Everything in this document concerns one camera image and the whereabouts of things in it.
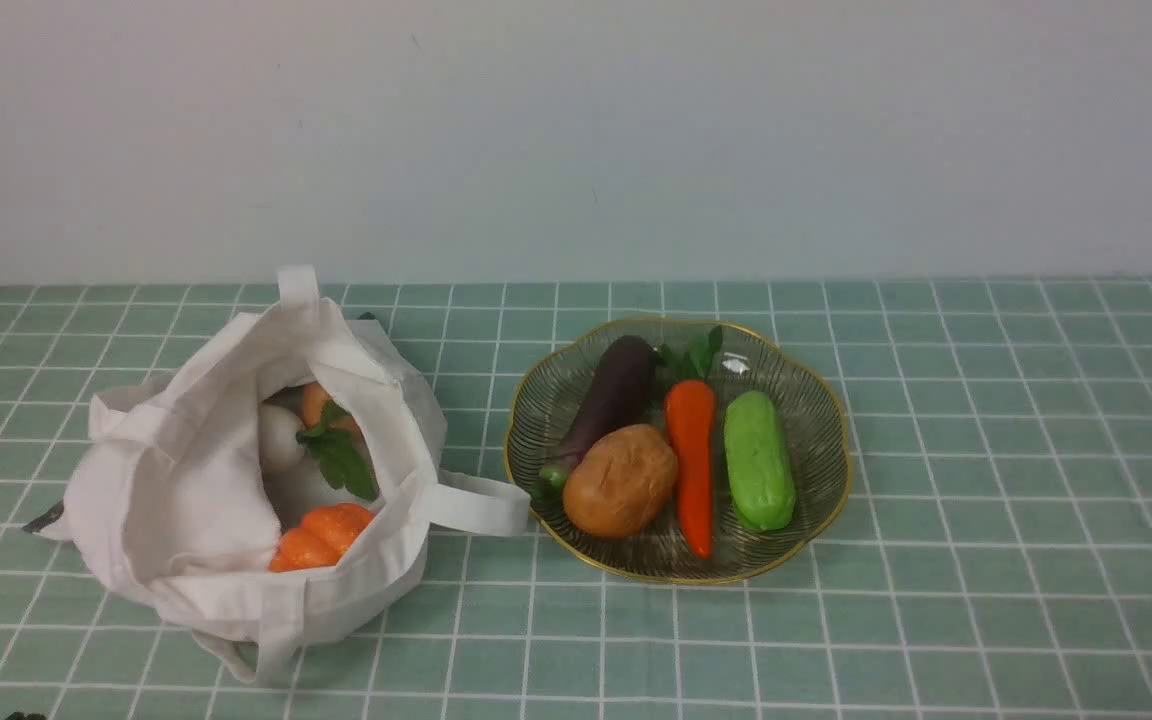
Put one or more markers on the glass plate with gold rim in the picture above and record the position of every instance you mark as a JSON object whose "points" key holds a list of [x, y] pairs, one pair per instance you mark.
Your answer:
{"points": [[812, 420]]}

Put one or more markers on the white cloth tote bag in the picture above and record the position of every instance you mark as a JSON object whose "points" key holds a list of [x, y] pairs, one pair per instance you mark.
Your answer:
{"points": [[169, 506]]}

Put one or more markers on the orange toy pumpkin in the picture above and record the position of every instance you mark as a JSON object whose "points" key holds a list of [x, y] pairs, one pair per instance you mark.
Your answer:
{"points": [[322, 538]]}

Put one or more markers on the orange toy carrot in bag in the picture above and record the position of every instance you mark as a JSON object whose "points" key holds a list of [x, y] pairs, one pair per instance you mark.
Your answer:
{"points": [[334, 440]]}

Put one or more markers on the green checkered tablecloth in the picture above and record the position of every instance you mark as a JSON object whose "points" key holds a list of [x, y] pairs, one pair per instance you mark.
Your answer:
{"points": [[994, 560]]}

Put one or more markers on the orange toy carrot on plate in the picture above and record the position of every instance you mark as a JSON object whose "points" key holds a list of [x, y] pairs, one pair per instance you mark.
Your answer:
{"points": [[689, 408]]}

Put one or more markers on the brown toy potato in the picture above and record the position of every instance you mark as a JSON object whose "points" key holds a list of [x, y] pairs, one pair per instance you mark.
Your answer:
{"points": [[622, 483]]}

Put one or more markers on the white toy radish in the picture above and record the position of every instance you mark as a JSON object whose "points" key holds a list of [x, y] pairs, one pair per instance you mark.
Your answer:
{"points": [[278, 439]]}

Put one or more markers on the purple toy eggplant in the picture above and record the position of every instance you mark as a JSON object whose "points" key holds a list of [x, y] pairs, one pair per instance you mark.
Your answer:
{"points": [[619, 392]]}

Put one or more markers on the green toy cucumber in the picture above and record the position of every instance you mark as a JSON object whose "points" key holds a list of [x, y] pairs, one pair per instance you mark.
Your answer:
{"points": [[762, 490]]}

